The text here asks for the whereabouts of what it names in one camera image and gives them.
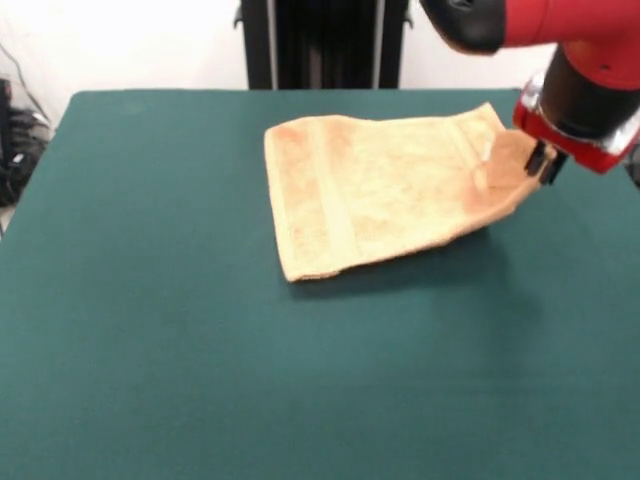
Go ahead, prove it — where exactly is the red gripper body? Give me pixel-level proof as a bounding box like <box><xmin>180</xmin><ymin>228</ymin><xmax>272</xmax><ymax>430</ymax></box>
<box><xmin>512</xmin><ymin>97</ymin><xmax>640</xmax><ymax>175</ymax></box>

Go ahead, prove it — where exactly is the thin grey cable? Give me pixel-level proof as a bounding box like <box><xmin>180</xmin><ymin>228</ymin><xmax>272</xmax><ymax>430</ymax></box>
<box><xmin>0</xmin><ymin>42</ymin><xmax>51</xmax><ymax>122</ymax></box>

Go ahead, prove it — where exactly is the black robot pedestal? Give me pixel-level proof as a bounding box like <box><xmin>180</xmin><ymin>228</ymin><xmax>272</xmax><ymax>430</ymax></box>
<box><xmin>232</xmin><ymin>0</ymin><xmax>415</xmax><ymax>91</ymax></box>

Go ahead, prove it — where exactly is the tan terry towel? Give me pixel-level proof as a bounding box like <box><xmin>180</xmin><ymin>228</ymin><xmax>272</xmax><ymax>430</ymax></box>
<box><xmin>263</xmin><ymin>101</ymin><xmax>557</xmax><ymax>284</ymax></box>

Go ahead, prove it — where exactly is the dark green table cloth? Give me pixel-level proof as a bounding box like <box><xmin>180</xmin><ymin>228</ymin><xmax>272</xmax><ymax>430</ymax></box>
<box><xmin>0</xmin><ymin>87</ymin><xmax>640</xmax><ymax>480</ymax></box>

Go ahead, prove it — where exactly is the dark stand base with knob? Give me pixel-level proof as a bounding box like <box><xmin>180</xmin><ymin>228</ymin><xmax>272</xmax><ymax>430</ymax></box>
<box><xmin>0</xmin><ymin>77</ymin><xmax>51</xmax><ymax>207</ymax></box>

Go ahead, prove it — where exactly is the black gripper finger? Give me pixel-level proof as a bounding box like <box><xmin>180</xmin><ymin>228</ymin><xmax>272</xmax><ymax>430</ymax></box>
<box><xmin>538</xmin><ymin>152</ymin><xmax>569</xmax><ymax>186</ymax></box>
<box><xmin>524</xmin><ymin>141</ymin><xmax>549</xmax><ymax>177</ymax></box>

